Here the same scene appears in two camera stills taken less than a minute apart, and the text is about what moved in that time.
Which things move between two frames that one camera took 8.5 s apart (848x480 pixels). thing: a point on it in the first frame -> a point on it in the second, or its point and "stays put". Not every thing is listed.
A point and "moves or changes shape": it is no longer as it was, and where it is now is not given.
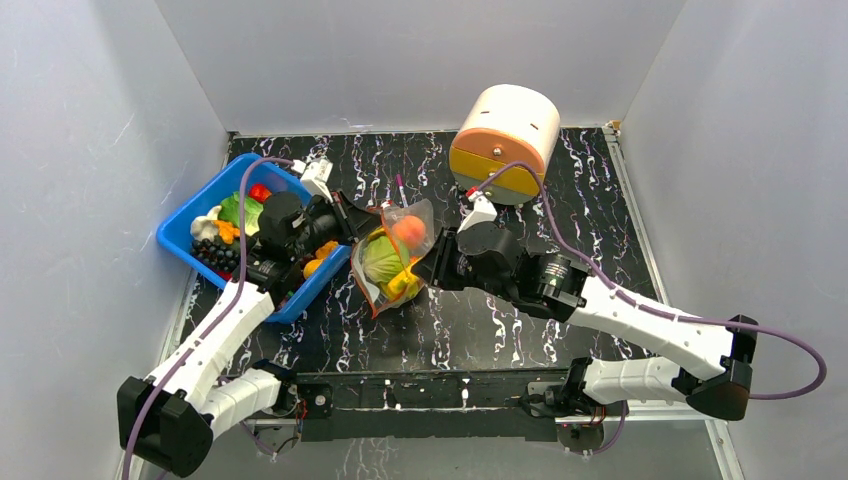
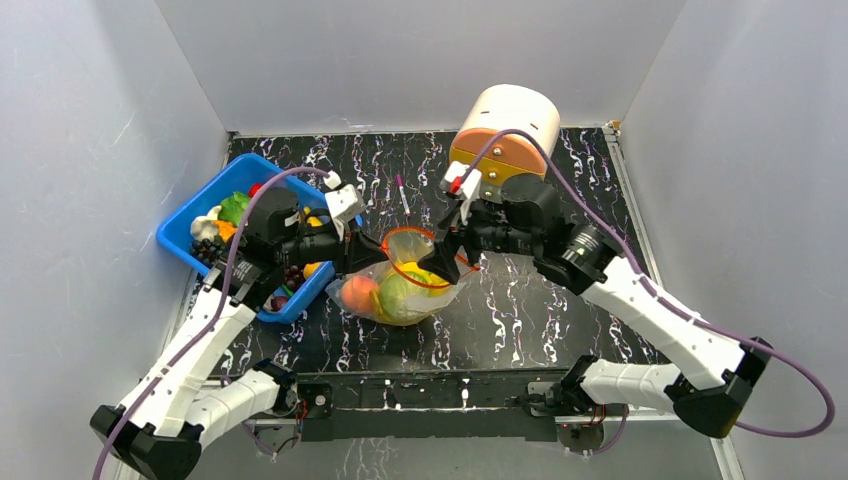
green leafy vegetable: [230, 211] stays put
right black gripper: [448, 259] -> [468, 237]
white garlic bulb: [203, 227] stays put
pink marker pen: [399, 182] stays put
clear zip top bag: [383, 276] moves or changes shape
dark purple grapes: [222, 256] stays put
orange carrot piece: [227, 231] stays put
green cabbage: [382, 258] -> [404, 298]
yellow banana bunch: [403, 286] moves or changes shape
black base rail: [423, 405] stays put
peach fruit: [409, 231] -> [357, 293]
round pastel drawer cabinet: [504, 124] stays put
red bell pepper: [259, 192] stays put
